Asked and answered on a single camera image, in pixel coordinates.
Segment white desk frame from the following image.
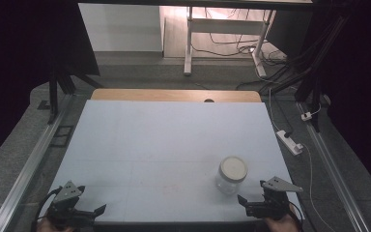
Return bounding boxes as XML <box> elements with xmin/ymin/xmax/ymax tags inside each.
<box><xmin>183</xmin><ymin>6</ymin><xmax>276</xmax><ymax>78</ymax></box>

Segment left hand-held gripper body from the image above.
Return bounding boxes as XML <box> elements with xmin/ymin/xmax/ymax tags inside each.
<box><xmin>46</xmin><ymin>181</ymin><xmax>96</xmax><ymax>227</ymax></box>

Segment black metal stand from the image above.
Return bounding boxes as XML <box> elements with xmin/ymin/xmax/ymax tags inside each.
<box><xmin>46</xmin><ymin>61</ymin><xmax>104</xmax><ymax>126</ymax></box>
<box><xmin>294</xmin><ymin>15</ymin><xmax>349</xmax><ymax>133</ymax></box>

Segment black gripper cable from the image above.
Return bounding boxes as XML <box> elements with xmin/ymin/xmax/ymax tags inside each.
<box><xmin>31</xmin><ymin>188</ymin><xmax>63</xmax><ymax>232</ymax></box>
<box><xmin>288</xmin><ymin>200</ymin><xmax>305</xmax><ymax>228</ymax></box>

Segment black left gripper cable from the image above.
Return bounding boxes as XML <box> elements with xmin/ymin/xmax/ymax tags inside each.
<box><xmin>31</xmin><ymin>188</ymin><xmax>63</xmax><ymax>232</ymax></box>

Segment aluminium floor rail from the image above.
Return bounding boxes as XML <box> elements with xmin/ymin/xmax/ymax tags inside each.
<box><xmin>296</xmin><ymin>101</ymin><xmax>371</xmax><ymax>232</ymax></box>
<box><xmin>0</xmin><ymin>93</ymin><xmax>75</xmax><ymax>232</ymax></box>

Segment clear glass jar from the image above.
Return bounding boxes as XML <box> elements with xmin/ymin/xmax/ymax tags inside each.
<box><xmin>214</xmin><ymin>160</ymin><xmax>247</xmax><ymax>196</ymax></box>

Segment white power strip cable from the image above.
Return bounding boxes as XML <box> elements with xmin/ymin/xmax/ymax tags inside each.
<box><xmin>268</xmin><ymin>86</ymin><xmax>281</xmax><ymax>132</ymax></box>

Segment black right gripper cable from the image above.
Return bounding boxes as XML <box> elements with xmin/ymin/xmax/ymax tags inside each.
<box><xmin>288</xmin><ymin>200</ymin><xmax>305</xmax><ymax>228</ymax></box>

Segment person's left hand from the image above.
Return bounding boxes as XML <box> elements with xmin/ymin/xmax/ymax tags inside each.
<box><xmin>36</xmin><ymin>216</ymin><xmax>75</xmax><ymax>232</ymax></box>

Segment long white cable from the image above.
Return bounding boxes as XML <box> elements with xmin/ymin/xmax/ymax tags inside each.
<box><xmin>299</xmin><ymin>143</ymin><xmax>331</xmax><ymax>232</ymax></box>

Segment person's right hand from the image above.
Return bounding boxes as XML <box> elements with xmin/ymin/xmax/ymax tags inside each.
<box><xmin>264</xmin><ymin>206</ymin><xmax>301</xmax><ymax>232</ymax></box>

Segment thick black cable bundle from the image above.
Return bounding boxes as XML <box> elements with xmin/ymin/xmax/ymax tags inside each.
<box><xmin>236</xmin><ymin>13</ymin><xmax>349</xmax><ymax>95</ymax></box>

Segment white power strip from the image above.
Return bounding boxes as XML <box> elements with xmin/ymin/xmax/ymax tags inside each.
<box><xmin>275</xmin><ymin>130</ymin><xmax>304</xmax><ymax>157</ymax></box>

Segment dark overhead beam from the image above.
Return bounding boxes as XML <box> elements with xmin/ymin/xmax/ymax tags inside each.
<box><xmin>76</xmin><ymin>0</ymin><xmax>317</xmax><ymax>10</ymax></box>

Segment white table cover board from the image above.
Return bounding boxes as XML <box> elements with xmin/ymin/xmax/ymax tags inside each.
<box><xmin>43</xmin><ymin>99</ymin><xmax>305</xmax><ymax>224</ymax></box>

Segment light wooden panel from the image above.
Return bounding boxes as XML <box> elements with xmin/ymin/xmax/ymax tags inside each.
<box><xmin>158</xmin><ymin>5</ymin><xmax>191</xmax><ymax>59</ymax></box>

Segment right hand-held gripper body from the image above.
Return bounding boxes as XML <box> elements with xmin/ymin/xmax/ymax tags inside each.
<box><xmin>244</xmin><ymin>176</ymin><xmax>304</xmax><ymax>221</ymax></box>

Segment cream round jar lid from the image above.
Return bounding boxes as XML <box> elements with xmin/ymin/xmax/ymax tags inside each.
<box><xmin>219</xmin><ymin>156</ymin><xmax>249</xmax><ymax>184</ymax></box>

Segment black curtain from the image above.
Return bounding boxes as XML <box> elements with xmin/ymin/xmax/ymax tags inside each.
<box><xmin>0</xmin><ymin>0</ymin><xmax>100</xmax><ymax>172</ymax></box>
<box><xmin>302</xmin><ymin>0</ymin><xmax>371</xmax><ymax>201</ymax></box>

